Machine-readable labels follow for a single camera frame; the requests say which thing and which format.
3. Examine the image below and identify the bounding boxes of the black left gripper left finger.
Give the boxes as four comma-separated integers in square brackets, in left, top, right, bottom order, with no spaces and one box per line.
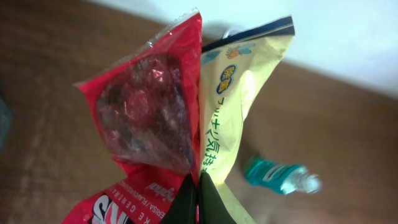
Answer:
[160,174,197,224]

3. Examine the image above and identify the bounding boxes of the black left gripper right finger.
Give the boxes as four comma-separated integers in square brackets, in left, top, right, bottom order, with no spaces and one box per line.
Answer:
[198,172,236,224]

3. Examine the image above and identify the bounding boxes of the teal mouthwash bottle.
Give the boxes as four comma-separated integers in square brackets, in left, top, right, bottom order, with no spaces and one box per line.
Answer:
[244,157,322,195]

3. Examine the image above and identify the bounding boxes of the red snack bag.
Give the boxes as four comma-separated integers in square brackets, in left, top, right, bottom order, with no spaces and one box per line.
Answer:
[65,9,202,224]

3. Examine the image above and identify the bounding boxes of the yellow wet wipes pack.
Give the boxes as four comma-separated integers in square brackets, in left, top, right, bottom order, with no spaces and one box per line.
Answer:
[200,16,295,223]

